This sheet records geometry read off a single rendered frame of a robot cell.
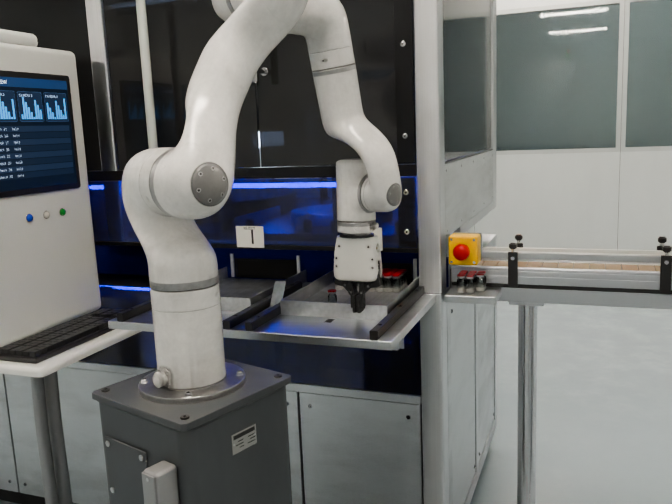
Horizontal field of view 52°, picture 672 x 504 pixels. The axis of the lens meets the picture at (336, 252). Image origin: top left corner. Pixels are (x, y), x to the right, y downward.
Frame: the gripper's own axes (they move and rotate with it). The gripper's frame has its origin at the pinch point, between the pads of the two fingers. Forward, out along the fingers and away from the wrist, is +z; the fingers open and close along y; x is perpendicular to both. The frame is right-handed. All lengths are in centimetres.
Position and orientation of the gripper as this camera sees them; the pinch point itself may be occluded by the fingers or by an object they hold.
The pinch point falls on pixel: (358, 302)
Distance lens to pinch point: 152.6
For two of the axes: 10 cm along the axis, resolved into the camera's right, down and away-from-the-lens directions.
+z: 0.2, 9.9, 1.6
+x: -3.6, 1.6, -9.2
